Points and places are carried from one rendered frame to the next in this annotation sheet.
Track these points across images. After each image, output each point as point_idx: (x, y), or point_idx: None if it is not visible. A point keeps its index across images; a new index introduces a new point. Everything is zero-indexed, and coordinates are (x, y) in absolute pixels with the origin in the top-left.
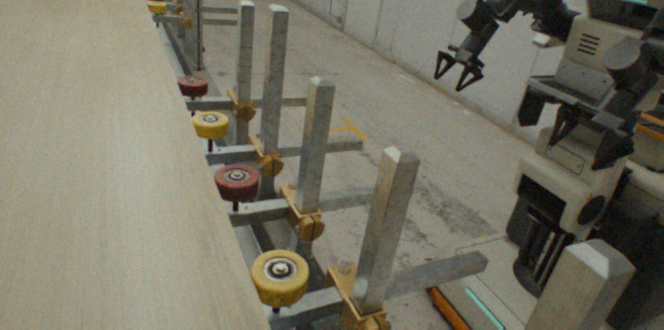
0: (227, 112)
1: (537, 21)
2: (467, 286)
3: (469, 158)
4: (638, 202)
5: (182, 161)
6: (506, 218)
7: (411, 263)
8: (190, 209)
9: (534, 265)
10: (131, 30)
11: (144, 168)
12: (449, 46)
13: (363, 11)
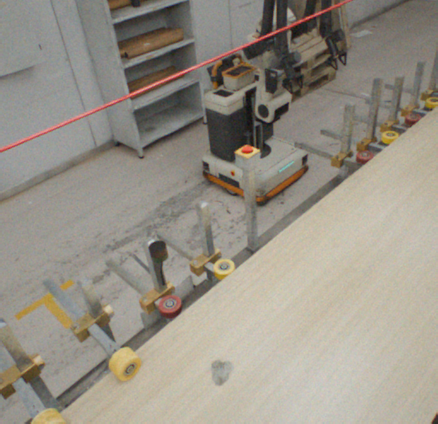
0: (309, 199)
1: (247, 55)
2: (277, 170)
3: (77, 214)
4: None
5: (422, 126)
6: (161, 191)
7: (238, 217)
8: (436, 116)
9: None
10: (323, 219)
11: (435, 129)
12: (290, 78)
13: None
